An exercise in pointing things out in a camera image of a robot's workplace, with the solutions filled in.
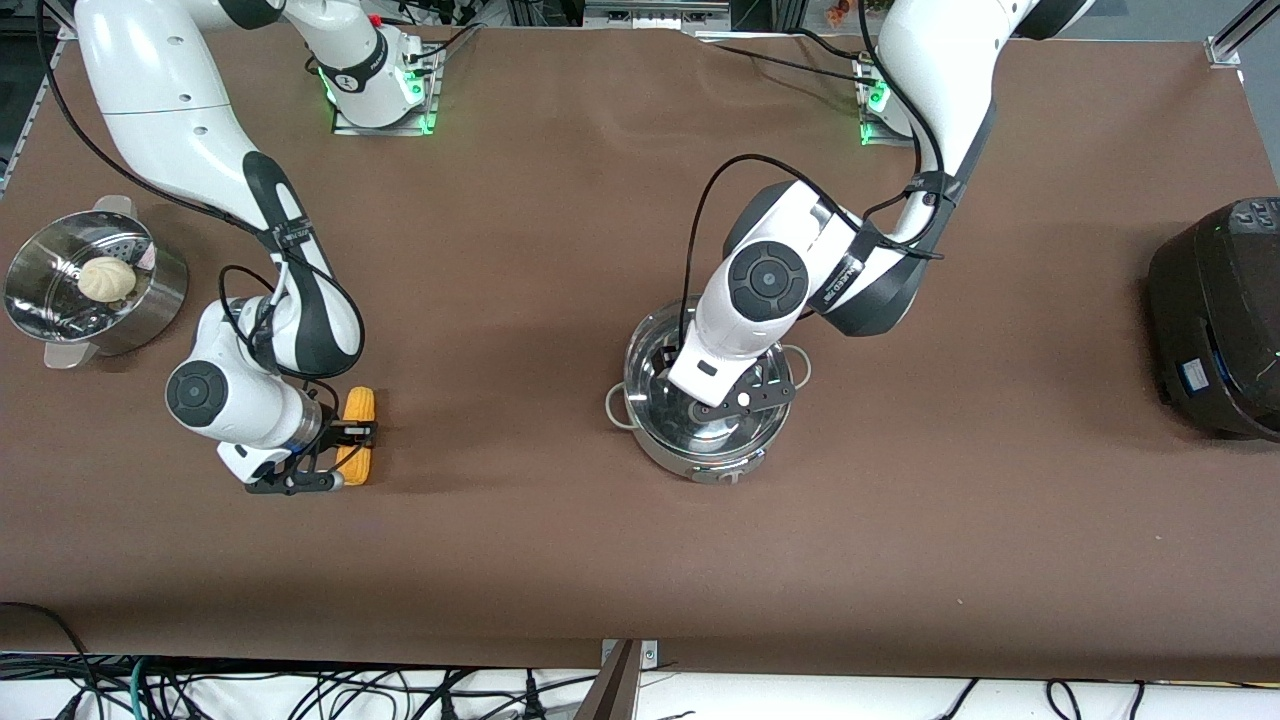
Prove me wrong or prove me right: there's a steel steamer pot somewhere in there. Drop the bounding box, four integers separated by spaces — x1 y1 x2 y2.
5 195 189 371

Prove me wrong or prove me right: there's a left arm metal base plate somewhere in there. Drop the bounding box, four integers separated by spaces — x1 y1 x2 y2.
855 55 919 147

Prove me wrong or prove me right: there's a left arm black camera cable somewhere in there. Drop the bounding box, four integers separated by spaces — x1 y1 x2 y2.
680 0 949 346

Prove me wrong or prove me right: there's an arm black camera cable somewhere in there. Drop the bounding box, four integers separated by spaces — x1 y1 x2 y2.
35 0 367 386
680 0 949 346

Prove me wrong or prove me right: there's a yellow corn cob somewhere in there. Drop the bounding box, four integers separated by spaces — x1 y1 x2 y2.
334 387 378 486

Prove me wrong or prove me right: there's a small metal bracket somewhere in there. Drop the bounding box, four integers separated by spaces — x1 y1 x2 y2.
600 638 659 671

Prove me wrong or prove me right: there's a white steamed bun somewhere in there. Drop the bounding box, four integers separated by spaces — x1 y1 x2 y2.
78 256 137 304

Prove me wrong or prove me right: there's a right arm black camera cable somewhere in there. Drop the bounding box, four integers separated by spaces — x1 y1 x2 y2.
35 0 367 386

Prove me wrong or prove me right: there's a black base cable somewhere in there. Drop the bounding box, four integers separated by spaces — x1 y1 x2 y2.
400 20 488 63
700 36 876 89

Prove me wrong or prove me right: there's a glass pot lid with knob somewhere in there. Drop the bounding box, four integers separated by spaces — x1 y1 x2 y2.
625 297 794 447

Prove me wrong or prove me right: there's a brown table cover sheet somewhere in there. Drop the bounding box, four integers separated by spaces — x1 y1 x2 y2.
0 15 1280 683

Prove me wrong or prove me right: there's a steel pot with handles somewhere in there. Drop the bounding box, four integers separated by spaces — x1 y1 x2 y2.
605 295 813 486

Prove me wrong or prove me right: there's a grey metal rail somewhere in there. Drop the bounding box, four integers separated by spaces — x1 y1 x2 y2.
583 0 733 31

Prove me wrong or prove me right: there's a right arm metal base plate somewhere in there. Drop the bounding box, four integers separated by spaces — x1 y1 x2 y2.
330 45 442 137

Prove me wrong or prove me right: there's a black rice cooker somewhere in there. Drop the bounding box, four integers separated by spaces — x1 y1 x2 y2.
1147 197 1280 443

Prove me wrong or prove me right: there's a dark camera pole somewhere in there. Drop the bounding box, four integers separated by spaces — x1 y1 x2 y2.
575 640 641 720

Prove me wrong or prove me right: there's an aluminium frame profile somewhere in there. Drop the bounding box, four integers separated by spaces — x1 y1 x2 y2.
0 12 101 196
1205 0 1280 67

